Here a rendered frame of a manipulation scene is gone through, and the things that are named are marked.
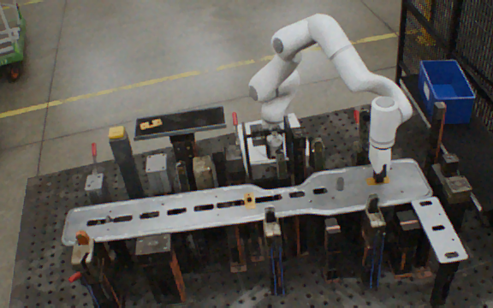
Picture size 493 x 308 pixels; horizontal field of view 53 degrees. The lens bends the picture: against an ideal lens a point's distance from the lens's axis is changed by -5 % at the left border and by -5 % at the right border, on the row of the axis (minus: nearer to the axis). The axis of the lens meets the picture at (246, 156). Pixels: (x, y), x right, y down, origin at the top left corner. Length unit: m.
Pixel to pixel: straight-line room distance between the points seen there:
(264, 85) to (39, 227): 1.23
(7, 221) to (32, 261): 1.40
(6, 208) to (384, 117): 2.88
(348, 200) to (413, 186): 0.26
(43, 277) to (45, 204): 0.46
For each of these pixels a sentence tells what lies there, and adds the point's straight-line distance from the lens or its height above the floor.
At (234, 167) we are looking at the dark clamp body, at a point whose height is 1.04.
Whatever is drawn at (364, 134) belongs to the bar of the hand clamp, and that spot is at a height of 1.11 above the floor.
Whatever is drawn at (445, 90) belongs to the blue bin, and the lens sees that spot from 2.44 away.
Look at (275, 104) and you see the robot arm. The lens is 2.27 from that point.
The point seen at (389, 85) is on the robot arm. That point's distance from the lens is 1.73.
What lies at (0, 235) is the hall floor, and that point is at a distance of 3.69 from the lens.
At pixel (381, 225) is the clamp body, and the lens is 1.75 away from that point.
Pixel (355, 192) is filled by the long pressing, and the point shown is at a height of 1.00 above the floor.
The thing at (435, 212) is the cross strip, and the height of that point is 1.00.
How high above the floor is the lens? 2.33
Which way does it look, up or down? 40 degrees down
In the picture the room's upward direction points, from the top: 7 degrees counter-clockwise
